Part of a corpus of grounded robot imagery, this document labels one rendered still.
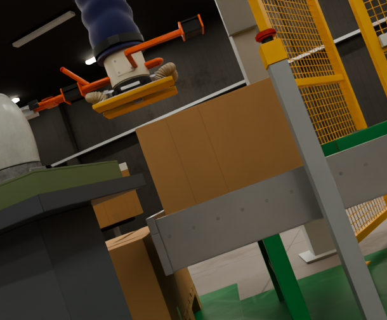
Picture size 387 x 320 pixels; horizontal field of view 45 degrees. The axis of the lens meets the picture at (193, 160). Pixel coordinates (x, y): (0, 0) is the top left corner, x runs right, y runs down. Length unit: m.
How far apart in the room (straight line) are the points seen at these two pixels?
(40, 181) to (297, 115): 0.81
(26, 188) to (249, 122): 0.97
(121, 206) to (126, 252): 1.69
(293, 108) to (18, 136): 0.81
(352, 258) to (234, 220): 0.41
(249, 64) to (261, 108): 1.24
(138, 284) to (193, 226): 0.36
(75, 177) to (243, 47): 2.04
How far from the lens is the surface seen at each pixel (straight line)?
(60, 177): 1.16
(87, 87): 2.07
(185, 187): 1.81
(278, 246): 1.68
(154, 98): 2.10
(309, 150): 1.50
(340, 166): 1.70
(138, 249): 1.85
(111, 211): 3.52
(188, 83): 10.40
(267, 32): 1.54
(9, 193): 1.14
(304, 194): 1.68
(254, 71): 3.03
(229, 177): 1.80
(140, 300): 1.88
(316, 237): 3.02
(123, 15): 2.07
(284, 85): 1.51
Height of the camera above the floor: 0.64
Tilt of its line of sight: 4 degrees up
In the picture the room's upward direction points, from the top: 20 degrees counter-clockwise
